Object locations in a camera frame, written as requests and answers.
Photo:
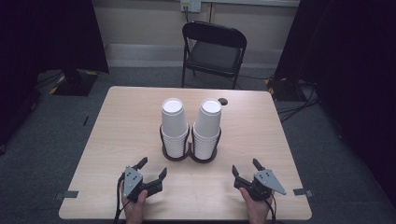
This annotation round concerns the small black floor object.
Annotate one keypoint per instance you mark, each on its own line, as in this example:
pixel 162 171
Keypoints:
pixel 86 120

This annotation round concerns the black folding chair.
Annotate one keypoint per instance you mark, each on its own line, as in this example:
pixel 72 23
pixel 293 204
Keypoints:
pixel 213 56

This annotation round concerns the black double cup holder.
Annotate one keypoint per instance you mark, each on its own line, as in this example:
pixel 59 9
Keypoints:
pixel 189 155

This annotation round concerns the stack of white paper cups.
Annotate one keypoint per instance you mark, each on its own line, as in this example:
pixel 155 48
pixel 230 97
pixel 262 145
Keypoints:
pixel 173 124
pixel 208 127

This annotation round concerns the black round table grommet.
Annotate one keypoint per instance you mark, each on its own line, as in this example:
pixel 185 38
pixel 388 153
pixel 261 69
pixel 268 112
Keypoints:
pixel 223 101

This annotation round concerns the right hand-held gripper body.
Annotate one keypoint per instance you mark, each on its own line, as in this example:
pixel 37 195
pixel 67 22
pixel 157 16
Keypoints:
pixel 264 183

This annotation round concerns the person's right hand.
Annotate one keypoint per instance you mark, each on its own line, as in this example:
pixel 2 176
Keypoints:
pixel 257 211

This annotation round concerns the black curtain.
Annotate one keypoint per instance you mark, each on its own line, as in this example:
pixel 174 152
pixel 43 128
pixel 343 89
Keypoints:
pixel 348 62
pixel 46 46

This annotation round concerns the black stand base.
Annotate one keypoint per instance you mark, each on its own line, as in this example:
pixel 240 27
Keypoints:
pixel 281 88
pixel 74 84

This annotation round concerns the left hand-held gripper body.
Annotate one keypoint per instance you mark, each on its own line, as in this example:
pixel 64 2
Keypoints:
pixel 133 183

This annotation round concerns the grey tape strip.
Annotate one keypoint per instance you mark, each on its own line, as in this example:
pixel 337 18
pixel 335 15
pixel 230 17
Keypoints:
pixel 67 195
pixel 303 192

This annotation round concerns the person's left hand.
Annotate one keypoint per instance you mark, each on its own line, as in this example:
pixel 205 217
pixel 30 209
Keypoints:
pixel 134 211

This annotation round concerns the white wall socket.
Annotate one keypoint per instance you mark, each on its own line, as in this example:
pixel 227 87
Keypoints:
pixel 190 5

